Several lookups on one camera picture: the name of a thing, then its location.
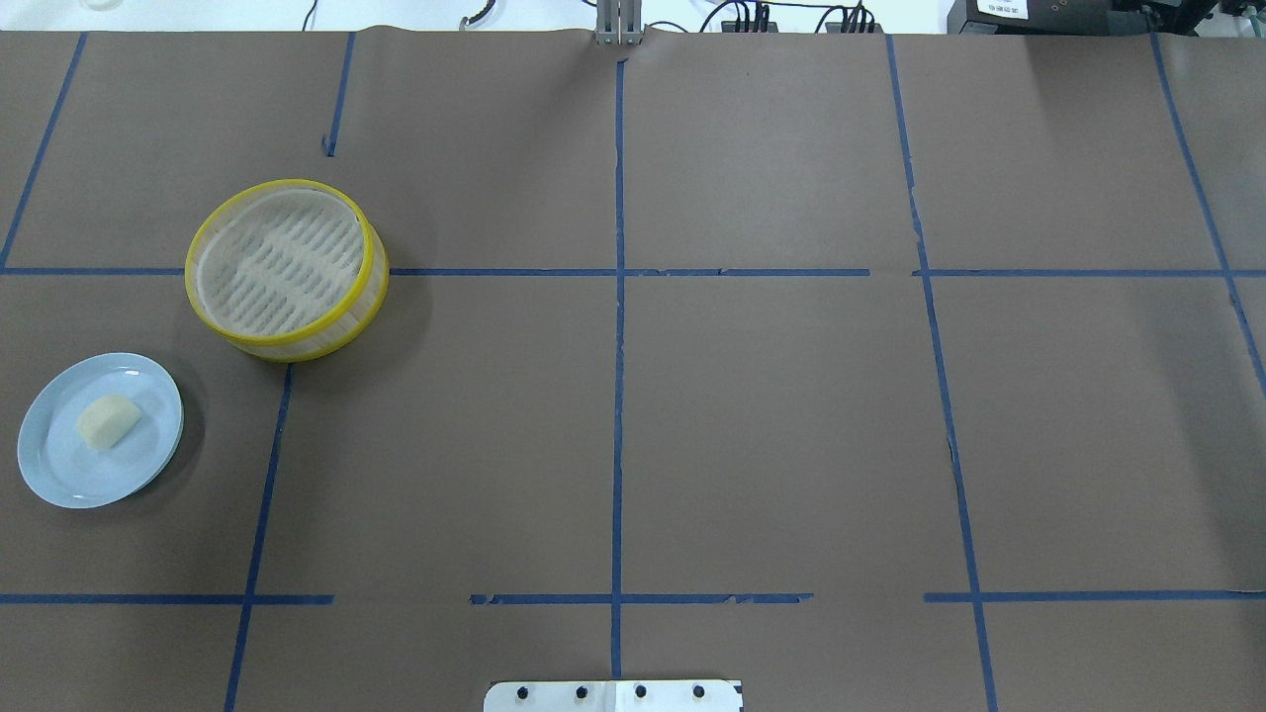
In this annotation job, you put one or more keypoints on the light blue plate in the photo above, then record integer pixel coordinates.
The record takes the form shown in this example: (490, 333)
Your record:
(59, 467)

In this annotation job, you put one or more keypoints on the right black usb hub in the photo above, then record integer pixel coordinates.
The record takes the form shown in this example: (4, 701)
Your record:
(848, 20)

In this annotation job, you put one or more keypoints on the left black usb hub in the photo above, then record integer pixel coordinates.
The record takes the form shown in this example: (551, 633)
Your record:
(750, 19)

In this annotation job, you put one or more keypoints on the yellow round steamer basket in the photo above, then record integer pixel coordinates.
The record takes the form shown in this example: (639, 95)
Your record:
(288, 271)

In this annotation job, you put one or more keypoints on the black device with label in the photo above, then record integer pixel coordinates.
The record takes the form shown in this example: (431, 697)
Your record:
(1051, 18)

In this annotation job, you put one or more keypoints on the white steamed bun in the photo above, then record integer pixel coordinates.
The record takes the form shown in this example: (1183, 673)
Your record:
(106, 421)

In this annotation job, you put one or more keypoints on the aluminium frame post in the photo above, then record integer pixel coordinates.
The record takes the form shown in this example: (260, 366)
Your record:
(618, 22)

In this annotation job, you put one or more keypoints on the white camera stand base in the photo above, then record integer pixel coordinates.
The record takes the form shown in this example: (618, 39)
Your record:
(616, 695)

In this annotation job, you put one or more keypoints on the black usb hub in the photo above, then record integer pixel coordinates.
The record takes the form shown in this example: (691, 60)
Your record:
(848, 20)
(750, 19)

